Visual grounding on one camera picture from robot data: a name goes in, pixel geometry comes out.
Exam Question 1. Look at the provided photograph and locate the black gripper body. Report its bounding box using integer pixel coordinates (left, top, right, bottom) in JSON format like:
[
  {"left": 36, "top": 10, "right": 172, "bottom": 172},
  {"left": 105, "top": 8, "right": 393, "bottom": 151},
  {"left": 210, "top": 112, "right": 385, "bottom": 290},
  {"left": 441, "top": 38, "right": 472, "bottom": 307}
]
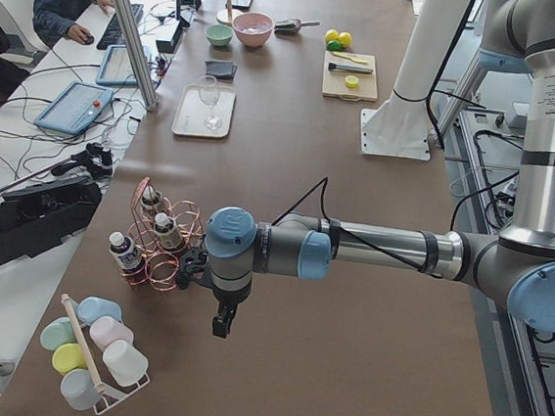
[{"left": 212, "top": 288, "right": 249, "bottom": 322}]

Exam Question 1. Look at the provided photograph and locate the copper wire bottle basket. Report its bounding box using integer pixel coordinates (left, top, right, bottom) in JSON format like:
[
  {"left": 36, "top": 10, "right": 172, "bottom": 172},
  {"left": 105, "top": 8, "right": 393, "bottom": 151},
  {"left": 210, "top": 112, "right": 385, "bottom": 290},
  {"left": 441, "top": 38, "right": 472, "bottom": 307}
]
[{"left": 127, "top": 176, "right": 204, "bottom": 292}]

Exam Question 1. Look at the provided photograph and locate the tea bottle white cap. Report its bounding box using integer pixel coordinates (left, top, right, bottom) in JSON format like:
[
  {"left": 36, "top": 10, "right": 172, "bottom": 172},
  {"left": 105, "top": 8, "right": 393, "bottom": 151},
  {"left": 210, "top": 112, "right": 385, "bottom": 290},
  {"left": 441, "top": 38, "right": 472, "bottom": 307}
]
[{"left": 109, "top": 232, "right": 147, "bottom": 286}]

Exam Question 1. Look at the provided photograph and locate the white cup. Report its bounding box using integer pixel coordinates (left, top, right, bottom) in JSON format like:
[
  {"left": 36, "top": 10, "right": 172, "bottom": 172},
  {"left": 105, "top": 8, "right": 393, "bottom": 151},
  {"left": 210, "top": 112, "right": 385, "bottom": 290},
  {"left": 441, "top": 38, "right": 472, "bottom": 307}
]
[{"left": 102, "top": 340, "right": 149, "bottom": 387}]

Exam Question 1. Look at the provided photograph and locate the pink cup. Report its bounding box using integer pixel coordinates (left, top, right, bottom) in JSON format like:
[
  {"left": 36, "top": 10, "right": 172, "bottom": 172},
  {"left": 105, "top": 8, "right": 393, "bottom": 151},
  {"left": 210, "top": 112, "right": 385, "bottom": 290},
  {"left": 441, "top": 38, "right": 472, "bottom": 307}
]
[{"left": 89, "top": 315, "right": 134, "bottom": 350}]

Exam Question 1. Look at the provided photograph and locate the white cup rack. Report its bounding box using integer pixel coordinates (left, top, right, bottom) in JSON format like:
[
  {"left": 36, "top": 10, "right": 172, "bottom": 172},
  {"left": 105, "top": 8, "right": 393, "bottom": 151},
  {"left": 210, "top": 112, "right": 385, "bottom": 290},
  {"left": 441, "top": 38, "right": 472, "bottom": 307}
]
[{"left": 60, "top": 294, "right": 150, "bottom": 416}]

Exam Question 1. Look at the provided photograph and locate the yellow cup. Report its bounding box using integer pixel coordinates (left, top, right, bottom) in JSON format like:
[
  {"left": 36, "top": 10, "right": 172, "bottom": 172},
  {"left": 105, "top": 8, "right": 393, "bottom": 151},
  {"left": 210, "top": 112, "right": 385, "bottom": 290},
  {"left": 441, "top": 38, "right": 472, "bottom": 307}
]
[{"left": 51, "top": 343, "right": 87, "bottom": 376}]

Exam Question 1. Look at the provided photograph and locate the grey blue cup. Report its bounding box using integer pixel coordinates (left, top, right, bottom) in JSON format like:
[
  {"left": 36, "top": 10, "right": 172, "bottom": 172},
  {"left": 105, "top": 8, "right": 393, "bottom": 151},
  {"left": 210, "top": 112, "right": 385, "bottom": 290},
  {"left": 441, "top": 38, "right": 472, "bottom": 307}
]
[{"left": 60, "top": 368, "right": 100, "bottom": 411}]

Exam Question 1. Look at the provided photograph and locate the green cup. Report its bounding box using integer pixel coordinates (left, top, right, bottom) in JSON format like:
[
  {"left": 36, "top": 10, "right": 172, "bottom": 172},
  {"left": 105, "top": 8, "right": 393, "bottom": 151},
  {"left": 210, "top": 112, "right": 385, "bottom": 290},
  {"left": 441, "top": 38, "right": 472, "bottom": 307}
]
[{"left": 39, "top": 316, "right": 77, "bottom": 351}]

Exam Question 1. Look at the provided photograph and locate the cream serving tray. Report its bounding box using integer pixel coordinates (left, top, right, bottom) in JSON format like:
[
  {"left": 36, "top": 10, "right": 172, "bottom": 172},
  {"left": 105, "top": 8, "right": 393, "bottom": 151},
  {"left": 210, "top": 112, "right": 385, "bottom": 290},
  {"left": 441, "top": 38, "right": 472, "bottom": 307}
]
[{"left": 171, "top": 83, "right": 236, "bottom": 139}]

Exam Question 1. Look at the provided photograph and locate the black equipment case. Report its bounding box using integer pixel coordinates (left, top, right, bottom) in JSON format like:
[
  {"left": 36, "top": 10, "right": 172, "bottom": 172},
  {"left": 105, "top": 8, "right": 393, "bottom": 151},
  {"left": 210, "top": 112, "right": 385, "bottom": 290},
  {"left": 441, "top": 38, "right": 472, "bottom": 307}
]
[{"left": 0, "top": 176, "right": 102, "bottom": 266}]

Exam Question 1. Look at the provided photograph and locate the clear wine glass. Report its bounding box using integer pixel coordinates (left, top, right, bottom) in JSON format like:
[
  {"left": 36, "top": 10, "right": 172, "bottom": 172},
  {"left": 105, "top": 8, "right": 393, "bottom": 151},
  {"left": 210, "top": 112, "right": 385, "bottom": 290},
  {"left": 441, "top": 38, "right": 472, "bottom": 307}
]
[{"left": 198, "top": 74, "right": 222, "bottom": 130}]

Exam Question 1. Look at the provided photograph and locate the grey folded cloth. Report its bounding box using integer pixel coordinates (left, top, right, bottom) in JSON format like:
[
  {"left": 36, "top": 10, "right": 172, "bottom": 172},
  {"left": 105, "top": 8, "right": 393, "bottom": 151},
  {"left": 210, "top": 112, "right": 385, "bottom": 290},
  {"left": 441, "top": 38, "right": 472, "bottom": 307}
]
[{"left": 205, "top": 60, "right": 237, "bottom": 80}]

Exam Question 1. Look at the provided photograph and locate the wooden cutting board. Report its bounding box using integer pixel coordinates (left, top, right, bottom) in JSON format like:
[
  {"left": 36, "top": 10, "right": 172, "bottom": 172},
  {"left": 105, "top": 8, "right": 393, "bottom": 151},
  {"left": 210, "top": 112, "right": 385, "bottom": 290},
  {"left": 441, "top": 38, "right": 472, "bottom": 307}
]
[{"left": 321, "top": 51, "right": 378, "bottom": 102}]

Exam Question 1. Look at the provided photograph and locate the blue teach pendant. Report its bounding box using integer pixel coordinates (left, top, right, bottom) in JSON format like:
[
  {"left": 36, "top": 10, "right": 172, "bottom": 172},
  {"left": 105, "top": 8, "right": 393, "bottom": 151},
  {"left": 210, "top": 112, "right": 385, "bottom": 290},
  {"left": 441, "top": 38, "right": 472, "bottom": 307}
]
[
  {"left": 95, "top": 44, "right": 137, "bottom": 88},
  {"left": 34, "top": 81, "right": 114, "bottom": 135}
]

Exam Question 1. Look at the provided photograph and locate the half lemon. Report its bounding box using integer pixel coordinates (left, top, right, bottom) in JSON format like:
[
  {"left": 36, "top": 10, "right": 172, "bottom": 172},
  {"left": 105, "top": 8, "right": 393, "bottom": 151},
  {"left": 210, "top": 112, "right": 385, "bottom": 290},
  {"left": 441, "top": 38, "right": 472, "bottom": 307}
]
[{"left": 345, "top": 75, "right": 359, "bottom": 88}]

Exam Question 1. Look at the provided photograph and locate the steel muddler black tip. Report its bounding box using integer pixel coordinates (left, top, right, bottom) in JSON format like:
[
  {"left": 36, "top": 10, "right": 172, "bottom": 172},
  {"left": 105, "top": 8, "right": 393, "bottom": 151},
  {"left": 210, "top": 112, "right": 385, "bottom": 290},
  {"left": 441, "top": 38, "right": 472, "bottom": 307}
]
[{"left": 327, "top": 62, "right": 373, "bottom": 74}]

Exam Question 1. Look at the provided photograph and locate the green bowl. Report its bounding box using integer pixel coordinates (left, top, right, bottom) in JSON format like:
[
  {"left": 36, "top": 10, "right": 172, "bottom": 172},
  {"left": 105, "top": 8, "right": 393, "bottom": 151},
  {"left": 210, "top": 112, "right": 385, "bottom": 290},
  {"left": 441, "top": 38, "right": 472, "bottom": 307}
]
[{"left": 205, "top": 23, "right": 234, "bottom": 47}]

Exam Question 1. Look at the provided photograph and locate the yellow plastic knife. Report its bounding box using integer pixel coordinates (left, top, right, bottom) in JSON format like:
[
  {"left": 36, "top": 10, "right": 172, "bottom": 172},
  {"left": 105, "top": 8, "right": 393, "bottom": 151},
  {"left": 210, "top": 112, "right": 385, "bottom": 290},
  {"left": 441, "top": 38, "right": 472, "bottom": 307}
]
[{"left": 332, "top": 51, "right": 368, "bottom": 65}]

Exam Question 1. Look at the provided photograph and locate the pink bowl with ice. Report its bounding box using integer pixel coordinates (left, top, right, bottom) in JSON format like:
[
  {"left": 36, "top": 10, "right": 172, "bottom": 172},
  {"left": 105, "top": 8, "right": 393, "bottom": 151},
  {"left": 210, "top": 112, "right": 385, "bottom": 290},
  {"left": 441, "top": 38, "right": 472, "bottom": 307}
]
[{"left": 232, "top": 12, "right": 274, "bottom": 48}]

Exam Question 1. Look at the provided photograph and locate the metal ice scoop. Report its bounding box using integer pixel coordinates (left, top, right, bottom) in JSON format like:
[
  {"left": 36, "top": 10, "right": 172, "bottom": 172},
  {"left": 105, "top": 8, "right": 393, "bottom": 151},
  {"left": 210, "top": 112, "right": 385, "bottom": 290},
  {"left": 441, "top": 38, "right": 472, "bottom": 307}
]
[{"left": 274, "top": 19, "right": 321, "bottom": 34}]

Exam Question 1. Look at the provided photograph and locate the wooden glass holder stand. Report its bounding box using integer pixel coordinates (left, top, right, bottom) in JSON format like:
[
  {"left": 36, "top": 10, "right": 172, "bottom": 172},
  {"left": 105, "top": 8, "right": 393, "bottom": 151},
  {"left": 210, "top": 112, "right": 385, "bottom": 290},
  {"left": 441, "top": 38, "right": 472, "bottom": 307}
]
[{"left": 216, "top": 0, "right": 242, "bottom": 26}]

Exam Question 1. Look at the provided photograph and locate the black keyboard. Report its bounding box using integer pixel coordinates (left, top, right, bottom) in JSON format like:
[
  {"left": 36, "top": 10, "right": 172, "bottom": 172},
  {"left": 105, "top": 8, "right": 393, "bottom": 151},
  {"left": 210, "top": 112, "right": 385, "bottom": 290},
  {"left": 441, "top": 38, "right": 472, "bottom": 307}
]
[{"left": 96, "top": 3, "right": 144, "bottom": 51}]

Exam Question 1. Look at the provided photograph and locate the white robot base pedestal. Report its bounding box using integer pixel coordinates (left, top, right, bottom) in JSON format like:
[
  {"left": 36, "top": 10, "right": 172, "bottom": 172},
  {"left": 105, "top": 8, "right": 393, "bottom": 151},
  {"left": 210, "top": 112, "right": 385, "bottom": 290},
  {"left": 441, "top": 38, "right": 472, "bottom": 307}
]
[{"left": 360, "top": 0, "right": 477, "bottom": 162}]

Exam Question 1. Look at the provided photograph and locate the aluminium frame post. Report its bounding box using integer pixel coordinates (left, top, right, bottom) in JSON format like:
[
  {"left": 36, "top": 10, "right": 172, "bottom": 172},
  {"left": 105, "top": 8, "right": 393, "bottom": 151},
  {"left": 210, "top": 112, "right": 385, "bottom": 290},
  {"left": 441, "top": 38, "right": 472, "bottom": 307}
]
[{"left": 114, "top": 0, "right": 158, "bottom": 112}]

